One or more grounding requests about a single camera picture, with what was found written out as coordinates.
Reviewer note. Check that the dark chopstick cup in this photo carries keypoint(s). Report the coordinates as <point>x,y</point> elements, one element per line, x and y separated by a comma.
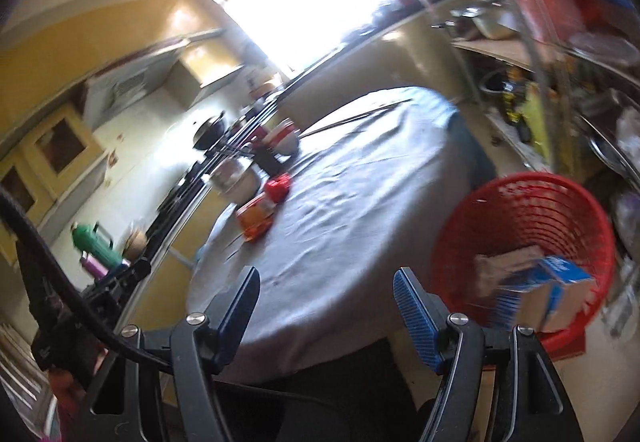
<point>270,160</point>

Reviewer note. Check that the metal shelf rack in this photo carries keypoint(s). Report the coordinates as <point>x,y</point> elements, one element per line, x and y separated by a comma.
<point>537,62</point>

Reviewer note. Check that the yellow plastic bag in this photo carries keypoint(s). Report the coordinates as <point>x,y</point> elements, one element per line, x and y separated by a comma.
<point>539,127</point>

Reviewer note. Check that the plastic covered bowl stack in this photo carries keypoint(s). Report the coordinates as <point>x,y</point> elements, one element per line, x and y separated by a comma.
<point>232,168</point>

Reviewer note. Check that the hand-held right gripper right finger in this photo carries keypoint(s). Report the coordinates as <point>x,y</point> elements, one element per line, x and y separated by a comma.
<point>417,317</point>

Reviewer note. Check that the green thermos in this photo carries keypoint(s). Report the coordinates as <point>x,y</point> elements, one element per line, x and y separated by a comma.
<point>92,239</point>

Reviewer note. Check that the blue white packet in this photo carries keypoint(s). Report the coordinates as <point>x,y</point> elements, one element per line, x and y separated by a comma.
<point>505,267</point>

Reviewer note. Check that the yellow upper cabinet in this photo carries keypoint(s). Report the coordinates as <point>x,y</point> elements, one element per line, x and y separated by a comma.
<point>205,67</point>

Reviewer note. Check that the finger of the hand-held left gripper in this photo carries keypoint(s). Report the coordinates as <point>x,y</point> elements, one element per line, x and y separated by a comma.
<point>122,282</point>

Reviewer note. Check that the black wok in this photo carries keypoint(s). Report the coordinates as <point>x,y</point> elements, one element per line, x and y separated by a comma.
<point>207,132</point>

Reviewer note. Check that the long thin wooden stick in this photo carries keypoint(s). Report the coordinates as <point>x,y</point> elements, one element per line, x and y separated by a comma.
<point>360,115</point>

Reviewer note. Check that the red plastic bag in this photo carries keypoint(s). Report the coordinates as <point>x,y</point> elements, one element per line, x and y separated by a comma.
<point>277,187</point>

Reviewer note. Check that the grey tablecloth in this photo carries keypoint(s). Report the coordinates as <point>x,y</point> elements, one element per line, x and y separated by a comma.
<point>350,222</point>

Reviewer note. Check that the yellow base cabinets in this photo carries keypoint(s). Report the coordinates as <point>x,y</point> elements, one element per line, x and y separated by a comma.
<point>405,67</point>

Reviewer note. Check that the tall pink thermos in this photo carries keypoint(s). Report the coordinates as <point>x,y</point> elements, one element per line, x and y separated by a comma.
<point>92,267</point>

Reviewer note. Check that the orange and white carton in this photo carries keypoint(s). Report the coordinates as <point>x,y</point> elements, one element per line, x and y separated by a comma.
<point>255,219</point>

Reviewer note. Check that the white basin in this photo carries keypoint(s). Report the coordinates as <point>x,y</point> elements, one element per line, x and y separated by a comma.
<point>237,189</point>

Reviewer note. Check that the white and red bowls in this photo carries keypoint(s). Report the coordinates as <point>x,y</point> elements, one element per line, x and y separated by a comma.
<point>285,135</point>

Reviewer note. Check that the woven basket bowl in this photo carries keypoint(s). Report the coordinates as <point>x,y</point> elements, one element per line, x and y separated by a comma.
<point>135,244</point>

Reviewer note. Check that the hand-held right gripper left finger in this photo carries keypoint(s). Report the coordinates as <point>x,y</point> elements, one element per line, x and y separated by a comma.
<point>240,307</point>

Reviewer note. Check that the red plastic basket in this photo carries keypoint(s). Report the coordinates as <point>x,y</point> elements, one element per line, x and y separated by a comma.
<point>525,207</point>

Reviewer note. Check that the cooking oil bottle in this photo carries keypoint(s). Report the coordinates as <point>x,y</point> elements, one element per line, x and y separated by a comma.
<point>515,97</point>

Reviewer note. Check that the glass door wall cabinet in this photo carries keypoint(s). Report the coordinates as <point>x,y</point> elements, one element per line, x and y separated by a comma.
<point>60,147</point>

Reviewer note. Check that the grey range hood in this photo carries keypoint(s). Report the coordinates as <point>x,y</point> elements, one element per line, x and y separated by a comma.
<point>125,92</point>

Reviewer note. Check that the blue white box clear tray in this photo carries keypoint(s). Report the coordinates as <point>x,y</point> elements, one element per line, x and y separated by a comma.
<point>555,302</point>

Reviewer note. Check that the black gas stove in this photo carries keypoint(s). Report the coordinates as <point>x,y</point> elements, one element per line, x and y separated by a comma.
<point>185,192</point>

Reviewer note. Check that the blue table cover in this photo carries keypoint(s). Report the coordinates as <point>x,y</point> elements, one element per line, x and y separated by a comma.
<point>470,142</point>

